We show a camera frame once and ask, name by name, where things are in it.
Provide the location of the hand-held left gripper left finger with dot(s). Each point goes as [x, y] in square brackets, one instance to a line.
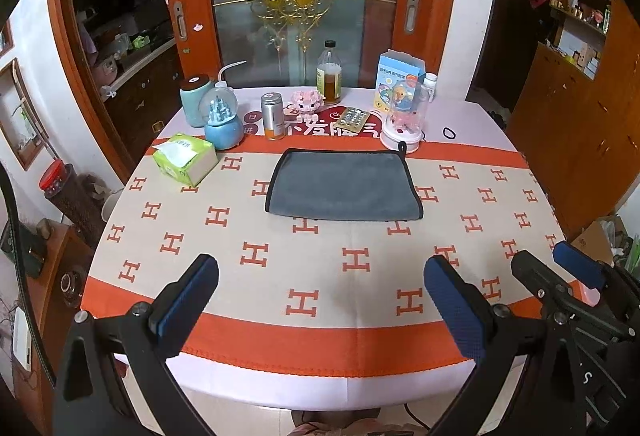
[186, 300]

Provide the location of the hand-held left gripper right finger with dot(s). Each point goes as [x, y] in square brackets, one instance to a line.
[456, 312]

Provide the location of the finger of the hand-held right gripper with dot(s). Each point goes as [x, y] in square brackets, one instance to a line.
[537, 272]
[577, 263]

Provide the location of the grey towel with black trim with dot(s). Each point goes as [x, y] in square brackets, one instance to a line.
[342, 183]

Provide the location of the cardboard box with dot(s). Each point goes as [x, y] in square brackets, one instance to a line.
[597, 238]

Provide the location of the white bowl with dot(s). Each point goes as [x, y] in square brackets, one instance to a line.
[109, 207]

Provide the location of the wooden side cabinet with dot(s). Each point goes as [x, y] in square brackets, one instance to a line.
[50, 296]

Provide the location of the green tissue box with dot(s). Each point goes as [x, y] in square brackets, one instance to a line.
[186, 160]

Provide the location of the red lidded jar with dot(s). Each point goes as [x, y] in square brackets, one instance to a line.
[77, 203]

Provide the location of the orange patterned tablecloth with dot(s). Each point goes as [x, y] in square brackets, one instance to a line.
[320, 236]

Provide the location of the blue snow globe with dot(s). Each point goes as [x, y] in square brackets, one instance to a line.
[220, 126]

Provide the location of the red lid jar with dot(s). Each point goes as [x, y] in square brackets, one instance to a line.
[51, 179]

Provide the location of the wooden shelf cabinet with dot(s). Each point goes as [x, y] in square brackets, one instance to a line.
[580, 81]

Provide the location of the teal insulated cup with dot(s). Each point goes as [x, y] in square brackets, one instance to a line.
[195, 99]

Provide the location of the clear dome toy display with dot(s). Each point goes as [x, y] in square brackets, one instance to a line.
[404, 116]

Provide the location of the silver can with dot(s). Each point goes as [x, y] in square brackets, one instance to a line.
[272, 116]

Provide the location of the white pill bottle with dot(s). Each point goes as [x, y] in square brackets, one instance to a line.
[430, 85]

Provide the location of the pill blister pack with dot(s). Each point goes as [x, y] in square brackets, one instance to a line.
[352, 119]

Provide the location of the wooden kitchen counter cabinet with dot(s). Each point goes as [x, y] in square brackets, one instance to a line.
[137, 86]

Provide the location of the pink block pig toy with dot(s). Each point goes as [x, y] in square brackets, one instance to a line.
[306, 100]

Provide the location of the blue cardboard carton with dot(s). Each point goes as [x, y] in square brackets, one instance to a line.
[397, 79]

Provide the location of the glass bottle with amber liquid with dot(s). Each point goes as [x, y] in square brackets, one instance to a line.
[328, 76]

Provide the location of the wooden picture frame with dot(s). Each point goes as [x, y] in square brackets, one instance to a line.
[19, 114]

